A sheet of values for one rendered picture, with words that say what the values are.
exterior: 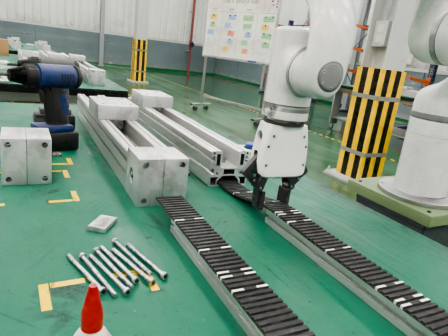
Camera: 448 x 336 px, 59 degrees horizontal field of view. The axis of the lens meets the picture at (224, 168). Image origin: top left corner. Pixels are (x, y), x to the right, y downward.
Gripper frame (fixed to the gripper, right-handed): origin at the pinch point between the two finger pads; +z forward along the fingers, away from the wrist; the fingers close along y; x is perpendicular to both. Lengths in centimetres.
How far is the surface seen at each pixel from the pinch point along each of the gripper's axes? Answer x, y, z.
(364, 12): 728, 713, -159
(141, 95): 77, -6, -8
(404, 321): -33.6, -1.3, 3.0
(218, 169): 18.0, -2.9, -0.3
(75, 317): -20.0, -38.2, 4.0
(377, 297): -29.5, -2.0, 2.1
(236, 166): 18.9, 2.2, -0.6
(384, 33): 219, 253, -60
